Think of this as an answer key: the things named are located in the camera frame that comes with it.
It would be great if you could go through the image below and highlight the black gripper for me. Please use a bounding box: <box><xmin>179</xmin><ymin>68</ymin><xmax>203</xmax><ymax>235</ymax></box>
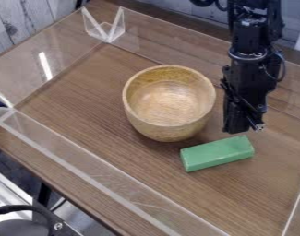
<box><xmin>222</xmin><ymin>47</ymin><xmax>287</xmax><ymax>134</ymax></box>

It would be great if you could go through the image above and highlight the green rectangular block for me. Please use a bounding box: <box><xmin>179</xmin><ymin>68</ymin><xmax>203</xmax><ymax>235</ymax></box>
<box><xmin>180</xmin><ymin>136</ymin><xmax>255</xmax><ymax>172</ymax></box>

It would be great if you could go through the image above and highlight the brown wooden bowl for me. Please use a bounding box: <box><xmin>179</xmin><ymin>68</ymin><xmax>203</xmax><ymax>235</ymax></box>
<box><xmin>123</xmin><ymin>65</ymin><xmax>216</xmax><ymax>142</ymax></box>

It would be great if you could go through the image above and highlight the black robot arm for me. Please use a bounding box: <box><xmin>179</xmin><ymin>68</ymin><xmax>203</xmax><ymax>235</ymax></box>
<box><xmin>191</xmin><ymin>0</ymin><xmax>287</xmax><ymax>134</ymax></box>

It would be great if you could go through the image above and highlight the black table leg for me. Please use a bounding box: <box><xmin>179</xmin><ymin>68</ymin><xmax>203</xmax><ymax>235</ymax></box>
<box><xmin>38</xmin><ymin>183</ymin><xmax>53</xmax><ymax>207</ymax></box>

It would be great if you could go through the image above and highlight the clear acrylic front wall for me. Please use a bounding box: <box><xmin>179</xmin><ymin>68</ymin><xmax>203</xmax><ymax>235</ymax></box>
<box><xmin>0</xmin><ymin>88</ymin><xmax>231</xmax><ymax>236</ymax></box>

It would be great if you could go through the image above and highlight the clear acrylic corner bracket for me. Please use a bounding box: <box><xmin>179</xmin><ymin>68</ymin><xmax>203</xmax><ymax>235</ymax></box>
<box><xmin>81</xmin><ymin>7</ymin><xmax>125</xmax><ymax>43</ymax></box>

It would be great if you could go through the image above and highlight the grey metal base plate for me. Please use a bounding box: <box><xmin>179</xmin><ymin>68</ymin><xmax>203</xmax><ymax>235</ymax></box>
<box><xmin>54</xmin><ymin>215</ymin><xmax>85</xmax><ymax>236</ymax></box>

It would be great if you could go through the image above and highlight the black cable bottom left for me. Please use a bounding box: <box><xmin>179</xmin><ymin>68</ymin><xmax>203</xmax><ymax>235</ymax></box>
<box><xmin>0</xmin><ymin>205</ymin><xmax>61</xmax><ymax>236</ymax></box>

